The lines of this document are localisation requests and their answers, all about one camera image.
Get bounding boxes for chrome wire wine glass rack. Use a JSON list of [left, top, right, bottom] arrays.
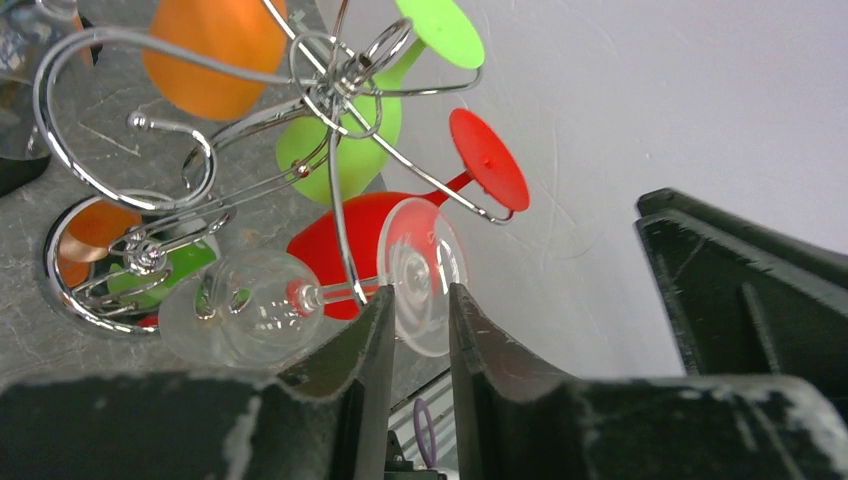
[[32, 0, 515, 336]]

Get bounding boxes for orange plastic wine glass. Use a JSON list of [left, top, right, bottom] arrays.
[[56, 0, 289, 123]]

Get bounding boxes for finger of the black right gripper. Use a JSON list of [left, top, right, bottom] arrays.
[[636, 211, 847, 398], [637, 188, 847, 279]]

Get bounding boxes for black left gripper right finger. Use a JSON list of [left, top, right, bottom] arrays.
[[449, 283, 847, 479]]

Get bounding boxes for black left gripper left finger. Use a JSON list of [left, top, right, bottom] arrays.
[[1, 287, 395, 479]]

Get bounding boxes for green plastic wine glass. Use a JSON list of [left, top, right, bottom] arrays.
[[275, 1, 485, 204]]

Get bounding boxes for red plastic wine glass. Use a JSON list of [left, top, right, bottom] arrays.
[[287, 108, 531, 321]]

